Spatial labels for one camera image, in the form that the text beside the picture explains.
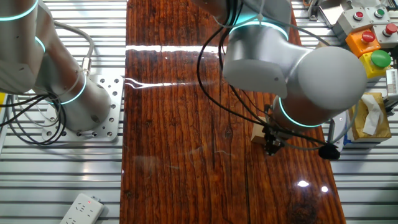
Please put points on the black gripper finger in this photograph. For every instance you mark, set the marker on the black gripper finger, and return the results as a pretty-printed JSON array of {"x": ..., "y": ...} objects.
[
  {"x": 274, "y": 149},
  {"x": 265, "y": 147}
]

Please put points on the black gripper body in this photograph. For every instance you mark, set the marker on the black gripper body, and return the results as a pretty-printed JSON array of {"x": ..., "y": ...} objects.
[{"x": 273, "y": 135}]

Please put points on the small wooden block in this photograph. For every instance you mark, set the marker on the small wooden block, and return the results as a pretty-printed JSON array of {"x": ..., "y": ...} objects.
[{"x": 258, "y": 133}]

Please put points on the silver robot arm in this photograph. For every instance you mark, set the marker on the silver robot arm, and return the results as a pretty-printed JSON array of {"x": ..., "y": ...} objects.
[{"x": 326, "y": 77}]

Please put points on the glossy brown wooden board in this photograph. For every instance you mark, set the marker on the glossy brown wooden board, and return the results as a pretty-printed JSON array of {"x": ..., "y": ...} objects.
[{"x": 186, "y": 140}]

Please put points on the gold tissue box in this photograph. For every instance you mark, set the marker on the gold tissue box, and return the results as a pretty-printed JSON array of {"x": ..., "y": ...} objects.
[{"x": 357, "y": 124}]

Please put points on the yellow box with green button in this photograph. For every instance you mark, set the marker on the yellow box with green button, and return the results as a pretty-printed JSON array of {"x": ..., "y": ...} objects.
[{"x": 370, "y": 70}]

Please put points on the orange box with red button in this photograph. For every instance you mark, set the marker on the orange box with red button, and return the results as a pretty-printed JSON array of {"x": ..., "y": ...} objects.
[{"x": 367, "y": 43}]

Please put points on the grey box with red button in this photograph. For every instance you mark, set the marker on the grey box with red button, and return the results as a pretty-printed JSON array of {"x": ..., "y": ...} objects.
[
  {"x": 357, "y": 15},
  {"x": 390, "y": 29}
]

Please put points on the grey box with green button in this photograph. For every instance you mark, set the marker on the grey box with green button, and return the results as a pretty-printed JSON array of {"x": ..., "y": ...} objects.
[{"x": 379, "y": 13}]

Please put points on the white power strip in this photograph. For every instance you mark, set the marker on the white power strip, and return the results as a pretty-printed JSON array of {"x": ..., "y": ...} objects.
[{"x": 82, "y": 210}]

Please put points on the wrist camera with grey bracket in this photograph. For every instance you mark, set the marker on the wrist camera with grey bracket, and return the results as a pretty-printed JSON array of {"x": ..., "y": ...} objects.
[{"x": 329, "y": 153}]

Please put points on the silver camera with ribbed housing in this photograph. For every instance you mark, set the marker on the silver camera with ribbed housing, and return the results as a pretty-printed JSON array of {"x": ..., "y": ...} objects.
[{"x": 392, "y": 82}]

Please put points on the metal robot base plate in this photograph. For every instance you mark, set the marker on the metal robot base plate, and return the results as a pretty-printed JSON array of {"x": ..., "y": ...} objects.
[{"x": 112, "y": 93}]

